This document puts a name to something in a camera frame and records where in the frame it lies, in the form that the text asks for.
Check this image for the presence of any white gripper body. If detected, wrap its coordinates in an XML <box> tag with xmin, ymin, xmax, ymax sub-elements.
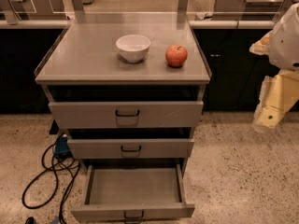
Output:
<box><xmin>268</xmin><ymin>3</ymin><xmax>299</xmax><ymax>71</ymax></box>

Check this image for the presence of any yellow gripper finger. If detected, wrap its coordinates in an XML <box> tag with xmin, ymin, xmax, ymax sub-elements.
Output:
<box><xmin>252</xmin><ymin>70</ymin><xmax>299</xmax><ymax>133</ymax></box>
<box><xmin>249</xmin><ymin>34</ymin><xmax>270</xmax><ymax>55</ymax></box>

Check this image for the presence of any red apple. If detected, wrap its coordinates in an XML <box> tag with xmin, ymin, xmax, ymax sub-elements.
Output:
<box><xmin>165</xmin><ymin>45</ymin><xmax>188</xmax><ymax>68</ymax></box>

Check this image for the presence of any grey top drawer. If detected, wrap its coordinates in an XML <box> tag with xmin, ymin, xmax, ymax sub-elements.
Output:
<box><xmin>49</xmin><ymin>101</ymin><xmax>203</xmax><ymax>129</ymax></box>

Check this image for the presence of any grey metal drawer cabinet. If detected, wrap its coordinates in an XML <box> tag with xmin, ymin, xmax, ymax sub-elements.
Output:
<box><xmin>33</xmin><ymin>11</ymin><xmax>213</xmax><ymax>173</ymax></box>

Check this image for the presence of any grey open bottom drawer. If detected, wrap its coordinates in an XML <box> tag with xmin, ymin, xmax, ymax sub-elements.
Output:
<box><xmin>72</xmin><ymin>165</ymin><xmax>194</xmax><ymax>222</ymax></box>

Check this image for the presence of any grey middle drawer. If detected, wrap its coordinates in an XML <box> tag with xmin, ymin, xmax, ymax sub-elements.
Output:
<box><xmin>67</xmin><ymin>139</ymin><xmax>194</xmax><ymax>159</ymax></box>

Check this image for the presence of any right background steel table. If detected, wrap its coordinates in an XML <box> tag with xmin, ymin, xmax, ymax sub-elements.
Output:
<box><xmin>212</xmin><ymin>0</ymin><xmax>299</xmax><ymax>21</ymax></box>

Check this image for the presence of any background steel table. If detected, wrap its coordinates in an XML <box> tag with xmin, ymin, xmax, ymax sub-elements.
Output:
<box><xmin>212</xmin><ymin>0</ymin><xmax>299</xmax><ymax>21</ymax></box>
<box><xmin>0</xmin><ymin>0</ymin><xmax>66</xmax><ymax>21</ymax></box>

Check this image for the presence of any white ceramic bowl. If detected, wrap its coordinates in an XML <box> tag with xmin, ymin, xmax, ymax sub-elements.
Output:
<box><xmin>116</xmin><ymin>35</ymin><xmax>150</xmax><ymax>63</ymax></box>

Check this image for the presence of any blue power box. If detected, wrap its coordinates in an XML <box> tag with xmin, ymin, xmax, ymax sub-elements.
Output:
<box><xmin>54</xmin><ymin>134</ymin><xmax>71</xmax><ymax>159</ymax></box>

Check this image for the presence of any left background steel table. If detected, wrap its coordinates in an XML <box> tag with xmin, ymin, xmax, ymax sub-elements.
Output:
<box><xmin>0</xmin><ymin>0</ymin><xmax>66</xmax><ymax>21</ymax></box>

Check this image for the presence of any black floor cable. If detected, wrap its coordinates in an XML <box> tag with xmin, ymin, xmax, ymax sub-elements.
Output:
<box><xmin>21</xmin><ymin>140</ymin><xmax>82</xmax><ymax>224</ymax></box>

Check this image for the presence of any white horizontal rail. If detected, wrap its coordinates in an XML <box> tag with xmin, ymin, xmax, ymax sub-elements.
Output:
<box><xmin>0</xmin><ymin>21</ymin><xmax>275</xmax><ymax>29</ymax></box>

